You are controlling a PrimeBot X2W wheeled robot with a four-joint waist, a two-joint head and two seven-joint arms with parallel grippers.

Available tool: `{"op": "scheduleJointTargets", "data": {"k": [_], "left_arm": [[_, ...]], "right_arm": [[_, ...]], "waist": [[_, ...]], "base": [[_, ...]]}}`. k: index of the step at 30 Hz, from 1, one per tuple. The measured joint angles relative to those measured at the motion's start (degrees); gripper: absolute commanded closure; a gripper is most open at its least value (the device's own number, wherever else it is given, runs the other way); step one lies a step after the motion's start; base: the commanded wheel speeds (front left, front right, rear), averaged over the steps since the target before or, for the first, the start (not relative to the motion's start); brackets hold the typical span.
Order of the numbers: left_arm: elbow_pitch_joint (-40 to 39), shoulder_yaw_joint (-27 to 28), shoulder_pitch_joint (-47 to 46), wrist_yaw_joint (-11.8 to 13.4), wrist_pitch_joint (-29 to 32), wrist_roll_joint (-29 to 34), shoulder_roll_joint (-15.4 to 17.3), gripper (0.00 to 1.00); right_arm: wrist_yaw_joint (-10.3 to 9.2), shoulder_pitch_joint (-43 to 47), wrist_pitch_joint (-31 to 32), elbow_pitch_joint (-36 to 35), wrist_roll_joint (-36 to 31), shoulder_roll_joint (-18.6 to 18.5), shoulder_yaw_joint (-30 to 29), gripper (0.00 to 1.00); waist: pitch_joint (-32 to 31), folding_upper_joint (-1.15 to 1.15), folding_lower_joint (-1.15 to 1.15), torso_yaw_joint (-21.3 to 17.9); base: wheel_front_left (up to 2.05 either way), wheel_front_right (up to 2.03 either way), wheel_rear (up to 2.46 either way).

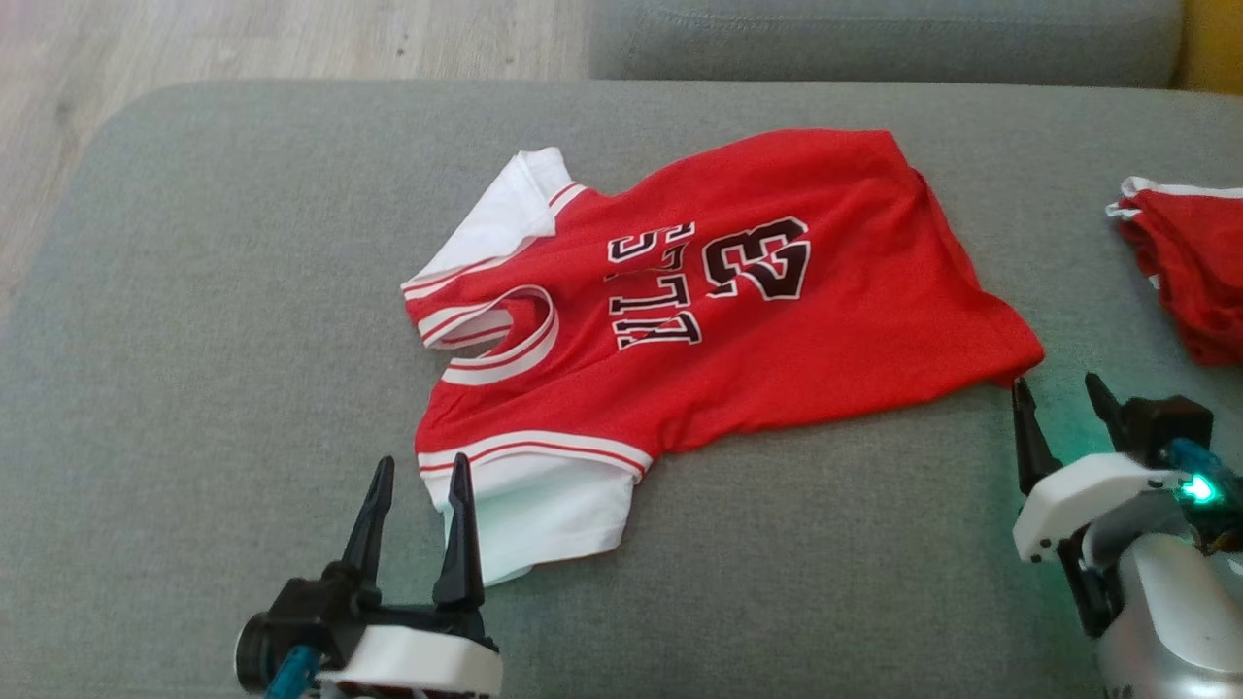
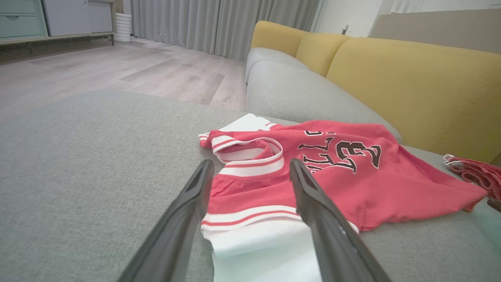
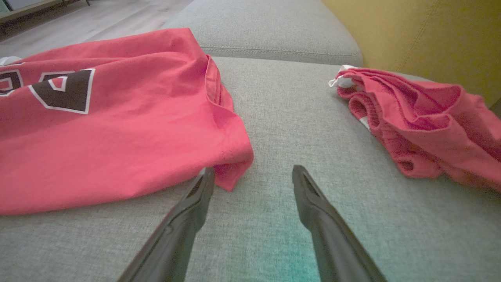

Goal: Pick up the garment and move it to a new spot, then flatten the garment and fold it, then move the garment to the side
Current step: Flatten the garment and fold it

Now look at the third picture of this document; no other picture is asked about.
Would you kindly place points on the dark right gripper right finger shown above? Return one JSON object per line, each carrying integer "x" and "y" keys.
{"x": 328, "y": 235}

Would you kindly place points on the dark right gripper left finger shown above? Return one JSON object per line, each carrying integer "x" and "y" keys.
{"x": 184, "y": 231}

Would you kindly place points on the red shirt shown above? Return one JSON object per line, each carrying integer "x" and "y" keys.
{"x": 117, "y": 137}

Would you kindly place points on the red shorts with white trim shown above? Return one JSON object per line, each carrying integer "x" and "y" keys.
{"x": 422, "y": 125}

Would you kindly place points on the large grey sofa seat cushion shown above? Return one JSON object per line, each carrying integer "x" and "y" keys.
{"x": 274, "y": 137}

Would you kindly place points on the small grey sofa cushion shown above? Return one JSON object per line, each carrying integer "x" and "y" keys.
{"x": 266, "y": 27}

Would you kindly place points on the yellow sofa backrest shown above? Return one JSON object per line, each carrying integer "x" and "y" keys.
{"x": 430, "y": 35}

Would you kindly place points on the wooden low shelf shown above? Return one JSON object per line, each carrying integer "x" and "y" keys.
{"x": 27, "y": 9}

